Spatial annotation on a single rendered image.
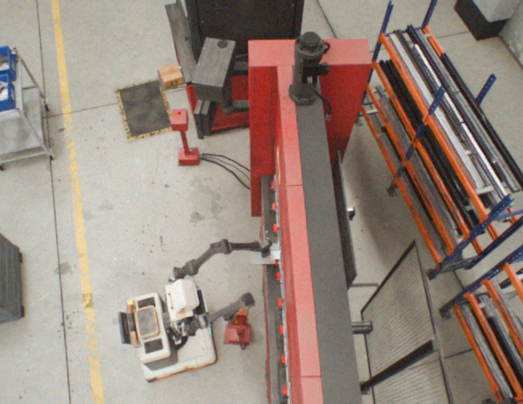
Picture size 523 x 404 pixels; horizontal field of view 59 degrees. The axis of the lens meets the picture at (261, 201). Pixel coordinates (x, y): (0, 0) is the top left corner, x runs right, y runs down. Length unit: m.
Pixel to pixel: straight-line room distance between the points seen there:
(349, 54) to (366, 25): 3.88
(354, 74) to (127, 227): 3.05
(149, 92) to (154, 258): 2.31
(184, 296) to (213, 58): 1.86
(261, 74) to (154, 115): 2.93
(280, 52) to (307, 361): 2.06
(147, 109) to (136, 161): 0.78
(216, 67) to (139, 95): 2.67
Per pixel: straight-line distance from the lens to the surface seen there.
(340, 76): 3.45
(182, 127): 4.97
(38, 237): 5.60
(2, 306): 4.90
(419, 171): 4.84
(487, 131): 4.49
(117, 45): 7.07
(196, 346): 4.48
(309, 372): 2.38
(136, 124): 6.04
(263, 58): 3.35
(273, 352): 3.83
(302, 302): 2.45
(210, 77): 3.73
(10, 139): 6.01
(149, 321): 3.94
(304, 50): 2.81
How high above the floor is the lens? 4.64
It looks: 62 degrees down
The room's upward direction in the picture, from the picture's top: 2 degrees clockwise
